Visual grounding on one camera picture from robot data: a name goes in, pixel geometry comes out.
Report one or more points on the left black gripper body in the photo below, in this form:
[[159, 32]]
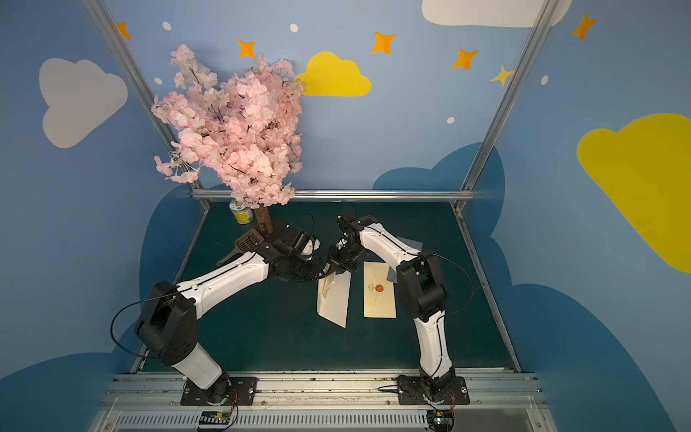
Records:
[[311, 267]]

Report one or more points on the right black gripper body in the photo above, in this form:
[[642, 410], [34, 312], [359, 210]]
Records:
[[339, 256]]

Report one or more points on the white paper sheet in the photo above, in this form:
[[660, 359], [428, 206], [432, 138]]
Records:
[[333, 298]]

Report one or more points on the yellow envelope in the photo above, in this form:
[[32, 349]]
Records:
[[378, 292]]

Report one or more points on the grey envelope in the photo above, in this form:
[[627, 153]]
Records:
[[392, 275]]

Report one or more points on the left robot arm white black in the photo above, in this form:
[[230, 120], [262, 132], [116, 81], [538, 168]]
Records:
[[168, 321]]

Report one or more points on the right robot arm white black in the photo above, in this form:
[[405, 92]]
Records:
[[421, 286]]

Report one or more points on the brown slotted scoop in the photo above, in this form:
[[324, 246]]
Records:
[[243, 244]]

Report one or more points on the yellow green tin can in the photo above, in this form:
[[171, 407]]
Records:
[[242, 214]]

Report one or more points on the back horizontal aluminium bar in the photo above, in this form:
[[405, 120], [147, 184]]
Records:
[[381, 195]]

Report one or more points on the pink cherry blossom tree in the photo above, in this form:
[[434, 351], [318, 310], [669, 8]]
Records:
[[244, 129]]

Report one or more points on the left small circuit board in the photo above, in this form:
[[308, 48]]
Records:
[[214, 421]]

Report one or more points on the small circuit board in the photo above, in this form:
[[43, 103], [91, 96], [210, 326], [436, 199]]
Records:
[[440, 420], [214, 421]]

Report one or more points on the right small circuit board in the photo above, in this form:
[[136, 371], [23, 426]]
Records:
[[440, 420]]

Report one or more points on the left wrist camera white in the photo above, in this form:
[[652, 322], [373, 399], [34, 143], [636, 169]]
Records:
[[311, 246]]

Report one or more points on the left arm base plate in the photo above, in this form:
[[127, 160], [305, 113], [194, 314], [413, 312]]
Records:
[[243, 390]]

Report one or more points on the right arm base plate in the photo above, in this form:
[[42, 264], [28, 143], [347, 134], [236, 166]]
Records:
[[410, 391]]

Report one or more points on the aluminium rail base frame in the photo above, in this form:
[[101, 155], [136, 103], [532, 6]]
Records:
[[350, 400]]

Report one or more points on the left aluminium frame post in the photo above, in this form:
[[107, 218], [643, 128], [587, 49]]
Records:
[[104, 22]]

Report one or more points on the aluminium frame post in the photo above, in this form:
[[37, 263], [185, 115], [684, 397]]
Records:
[[526, 61], [104, 22]]

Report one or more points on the right aluminium frame post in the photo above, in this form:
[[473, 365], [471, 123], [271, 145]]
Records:
[[526, 61]]

